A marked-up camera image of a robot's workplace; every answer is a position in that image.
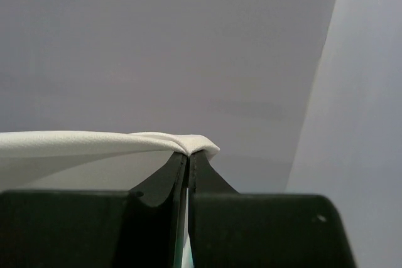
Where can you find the white t shirt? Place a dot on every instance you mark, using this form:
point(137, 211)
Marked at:
point(82, 160)

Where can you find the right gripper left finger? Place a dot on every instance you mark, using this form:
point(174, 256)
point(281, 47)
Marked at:
point(140, 227)

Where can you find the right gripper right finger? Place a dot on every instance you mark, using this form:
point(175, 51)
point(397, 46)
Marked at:
point(231, 229)

